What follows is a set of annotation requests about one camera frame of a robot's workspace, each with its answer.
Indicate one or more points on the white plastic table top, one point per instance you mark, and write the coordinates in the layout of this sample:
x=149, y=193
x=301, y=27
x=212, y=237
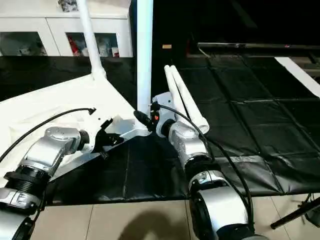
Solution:
x=55, y=110

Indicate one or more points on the white plastic table leg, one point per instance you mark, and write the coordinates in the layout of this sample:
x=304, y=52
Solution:
x=176, y=95
x=144, y=55
x=192, y=102
x=90, y=40

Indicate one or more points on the small tan block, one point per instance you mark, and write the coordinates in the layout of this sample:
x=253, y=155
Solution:
x=167, y=46

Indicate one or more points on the red bottle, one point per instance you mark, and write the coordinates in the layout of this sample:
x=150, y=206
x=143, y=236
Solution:
x=74, y=46

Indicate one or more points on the black work mat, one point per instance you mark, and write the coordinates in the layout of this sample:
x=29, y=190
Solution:
x=260, y=125

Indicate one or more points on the white glass-door cabinet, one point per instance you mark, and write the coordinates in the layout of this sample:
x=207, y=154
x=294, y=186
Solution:
x=30, y=22

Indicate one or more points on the grey object on cabinet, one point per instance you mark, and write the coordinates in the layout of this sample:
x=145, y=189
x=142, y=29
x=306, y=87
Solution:
x=67, y=5

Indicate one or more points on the white edge strip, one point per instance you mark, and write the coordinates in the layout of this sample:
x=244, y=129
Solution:
x=300, y=75

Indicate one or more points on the black metal stand tube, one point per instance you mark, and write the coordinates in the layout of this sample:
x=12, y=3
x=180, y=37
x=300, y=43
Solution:
x=295, y=214

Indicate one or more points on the black metal rail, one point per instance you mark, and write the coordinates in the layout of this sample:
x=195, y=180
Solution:
x=260, y=48

